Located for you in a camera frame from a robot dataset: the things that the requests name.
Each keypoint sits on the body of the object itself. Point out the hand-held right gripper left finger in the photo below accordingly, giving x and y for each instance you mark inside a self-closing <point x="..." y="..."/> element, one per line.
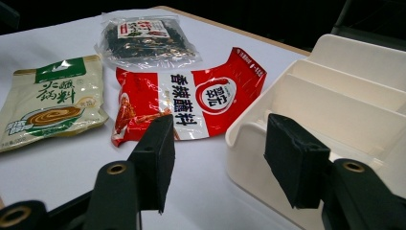
<point x="154" y="159"/>

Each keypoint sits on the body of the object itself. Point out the red and white sauce packet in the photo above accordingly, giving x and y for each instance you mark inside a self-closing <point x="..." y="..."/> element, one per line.
<point x="210" y="96"/>

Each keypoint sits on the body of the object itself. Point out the white paper sheet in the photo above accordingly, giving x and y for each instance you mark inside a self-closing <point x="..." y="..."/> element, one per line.
<point x="198" y="179"/>

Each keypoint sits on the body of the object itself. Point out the clear bag of dried seaweed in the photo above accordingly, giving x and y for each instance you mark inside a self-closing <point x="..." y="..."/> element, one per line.
<point x="146" y="44"/>

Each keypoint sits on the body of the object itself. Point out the cream plastic storage box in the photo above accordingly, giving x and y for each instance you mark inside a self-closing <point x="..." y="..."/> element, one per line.
<point x="335" y="111"/>

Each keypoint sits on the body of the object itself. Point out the beige sauce packet green label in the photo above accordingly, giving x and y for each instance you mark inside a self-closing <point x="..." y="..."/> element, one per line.
<point x="54" y="96"/>

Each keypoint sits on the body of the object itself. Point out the black metal frame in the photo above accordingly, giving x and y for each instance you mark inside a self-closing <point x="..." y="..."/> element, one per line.
<point x="370" y="22"/>

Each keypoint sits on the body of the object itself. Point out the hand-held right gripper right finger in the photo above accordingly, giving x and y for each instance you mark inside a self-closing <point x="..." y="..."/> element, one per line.
<point x="295" y="159"/>

